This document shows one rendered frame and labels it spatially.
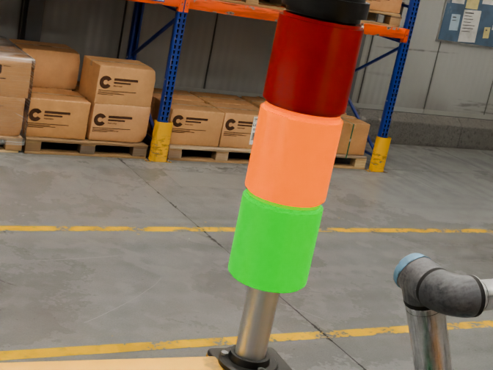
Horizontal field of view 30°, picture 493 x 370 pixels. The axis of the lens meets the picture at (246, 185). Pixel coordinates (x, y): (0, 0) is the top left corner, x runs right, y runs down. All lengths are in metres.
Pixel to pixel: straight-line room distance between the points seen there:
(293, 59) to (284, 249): 0.11
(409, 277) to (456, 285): 0.15
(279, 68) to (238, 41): 10.15
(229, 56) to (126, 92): 2.19
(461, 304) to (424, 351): 0.26
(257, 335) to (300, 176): 0.11
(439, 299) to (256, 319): 1.99
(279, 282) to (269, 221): 0.04
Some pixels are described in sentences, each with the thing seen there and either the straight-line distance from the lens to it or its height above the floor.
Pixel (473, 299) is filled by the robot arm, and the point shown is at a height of 1.53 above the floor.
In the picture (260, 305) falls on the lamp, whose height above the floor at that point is 2.15.
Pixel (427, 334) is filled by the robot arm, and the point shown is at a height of 1.35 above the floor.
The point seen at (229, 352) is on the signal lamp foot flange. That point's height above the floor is 2.11.
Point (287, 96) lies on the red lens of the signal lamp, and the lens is 0.52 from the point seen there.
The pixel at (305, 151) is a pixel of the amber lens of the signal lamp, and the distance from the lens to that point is 0.53.
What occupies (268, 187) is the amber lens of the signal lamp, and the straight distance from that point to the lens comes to 0.53.
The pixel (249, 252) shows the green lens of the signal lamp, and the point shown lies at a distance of 0.55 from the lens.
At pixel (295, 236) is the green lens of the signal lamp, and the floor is 2.20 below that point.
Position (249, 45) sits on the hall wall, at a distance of 10.75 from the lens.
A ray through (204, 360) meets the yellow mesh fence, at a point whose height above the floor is 2.10.
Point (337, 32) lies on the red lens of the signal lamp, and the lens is 0.52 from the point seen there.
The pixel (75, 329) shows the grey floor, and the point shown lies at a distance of 5.37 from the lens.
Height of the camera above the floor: 2.37
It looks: 16 degrees down
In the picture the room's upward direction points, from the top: 11 degrees clockwise
